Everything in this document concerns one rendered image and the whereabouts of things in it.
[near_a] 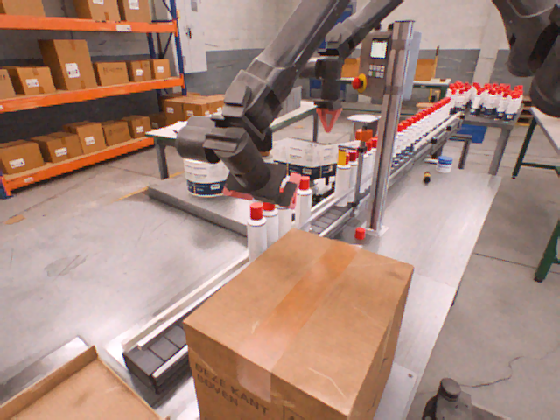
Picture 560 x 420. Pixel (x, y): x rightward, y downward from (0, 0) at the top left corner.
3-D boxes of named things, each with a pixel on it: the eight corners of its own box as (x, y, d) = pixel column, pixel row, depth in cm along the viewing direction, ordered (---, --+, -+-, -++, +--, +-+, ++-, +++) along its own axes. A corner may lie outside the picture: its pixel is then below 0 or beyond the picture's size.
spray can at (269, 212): (268, 252, 102) (267, 191, 92) (282, 258, 99) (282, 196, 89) (257, 260, 98) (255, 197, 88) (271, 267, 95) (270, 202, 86)
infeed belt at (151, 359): (395, 160, 189) (397, 154, 187) (411, 164, 184) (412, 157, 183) (128, 367, 71) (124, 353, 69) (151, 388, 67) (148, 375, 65)
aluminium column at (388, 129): (369, 225, 127) (399, 21, 96) (381, 228, 124) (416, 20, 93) (364, 229, 123) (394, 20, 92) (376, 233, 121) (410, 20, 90)
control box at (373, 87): (380, 93, 119) (388, 31, 110) (410, 100, 105) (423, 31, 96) (354, 94, 116) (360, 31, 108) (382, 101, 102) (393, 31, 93)
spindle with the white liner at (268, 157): (262, 192, 141) (259, 121, 127) (278, 198, 136) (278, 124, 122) (248, 199, 134) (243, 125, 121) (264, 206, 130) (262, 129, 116)
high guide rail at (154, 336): (369, 176, 139) (370, 172, 138) (373, 177, 138) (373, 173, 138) (138, 348, 62) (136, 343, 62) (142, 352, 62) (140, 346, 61)
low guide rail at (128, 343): (352, 184, 145) (353, 179, 144) (354, 184, 145) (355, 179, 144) (122, 348, 69) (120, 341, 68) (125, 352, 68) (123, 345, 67)
